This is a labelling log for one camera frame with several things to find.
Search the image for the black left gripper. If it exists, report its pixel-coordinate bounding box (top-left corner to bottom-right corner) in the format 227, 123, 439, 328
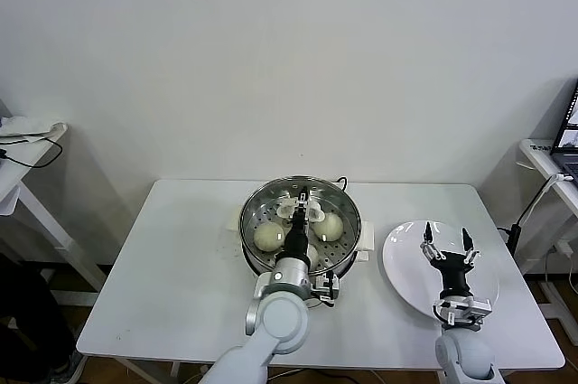
275, 184, 319, 264

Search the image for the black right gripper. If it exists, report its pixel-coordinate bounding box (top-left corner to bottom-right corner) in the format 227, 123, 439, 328
419, 220, 481, 300

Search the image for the stainless steel steamer basket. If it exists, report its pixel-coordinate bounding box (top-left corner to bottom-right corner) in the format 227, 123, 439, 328
238, 175, 362, 286

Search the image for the white round plate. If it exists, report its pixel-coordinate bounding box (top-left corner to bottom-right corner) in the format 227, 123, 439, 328
381, 220, 500, 324

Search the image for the cream electric cooker base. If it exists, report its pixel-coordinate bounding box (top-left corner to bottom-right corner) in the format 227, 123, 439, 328
225, 202, 377, 313

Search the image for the white side table with laptop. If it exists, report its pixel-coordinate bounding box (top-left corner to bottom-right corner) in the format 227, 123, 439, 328
517, 137, 578, 340

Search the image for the open dark laptop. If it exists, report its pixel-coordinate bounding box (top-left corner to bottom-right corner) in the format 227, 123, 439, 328
550, 79, 578, 186

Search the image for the white side table with cloth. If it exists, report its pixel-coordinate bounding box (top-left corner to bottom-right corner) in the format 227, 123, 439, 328
0, 124, 107, 331

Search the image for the cream folded cloth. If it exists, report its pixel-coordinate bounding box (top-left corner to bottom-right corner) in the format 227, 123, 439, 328
0, 115, 68, 137

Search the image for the person leg in dark trousers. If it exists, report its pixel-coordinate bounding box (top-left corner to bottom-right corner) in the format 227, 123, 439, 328
0, 250, 88, 384

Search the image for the black power adapter with cable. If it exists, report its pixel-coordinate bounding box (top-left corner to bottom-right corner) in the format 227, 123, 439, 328
496, 220, 523, 252

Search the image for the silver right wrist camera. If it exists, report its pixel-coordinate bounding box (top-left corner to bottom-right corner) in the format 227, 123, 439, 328
433, 295, 492, 330

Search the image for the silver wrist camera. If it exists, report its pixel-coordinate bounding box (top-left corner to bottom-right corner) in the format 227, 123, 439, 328
433, 295, 492, 330
311, 270, 342, 309

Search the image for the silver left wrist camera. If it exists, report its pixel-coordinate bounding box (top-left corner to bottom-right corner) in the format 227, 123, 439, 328
311, 270, 342, 309

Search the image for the white laptop cable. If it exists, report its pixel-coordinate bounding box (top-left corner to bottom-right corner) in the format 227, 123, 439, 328
521, 171, 573, 225

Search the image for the thin black looped cable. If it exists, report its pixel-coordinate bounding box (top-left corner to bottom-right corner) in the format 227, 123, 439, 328
0, 136, 63, 172

